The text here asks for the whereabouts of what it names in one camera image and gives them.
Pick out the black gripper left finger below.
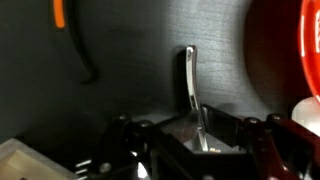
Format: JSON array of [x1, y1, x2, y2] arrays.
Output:
[[89, 113, 201, 180]]

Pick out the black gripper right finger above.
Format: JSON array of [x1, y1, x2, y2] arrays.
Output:
[[201, 103, 320, 180]]

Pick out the plain silver fork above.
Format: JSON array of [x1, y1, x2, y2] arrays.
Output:
[[184, 44, 210, 153]]

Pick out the white round lid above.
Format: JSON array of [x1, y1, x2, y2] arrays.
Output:
[[291, 96, 320, 138]]

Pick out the wooden shape sorter cube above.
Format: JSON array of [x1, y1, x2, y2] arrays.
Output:
[[0, 137, 79, 180]]

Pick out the red plastic bowl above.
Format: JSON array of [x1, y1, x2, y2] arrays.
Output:
[[297, 0, 320, 98]]

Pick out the orange handled pliers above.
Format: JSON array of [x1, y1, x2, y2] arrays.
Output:
[[51, 0, 100, 85]]

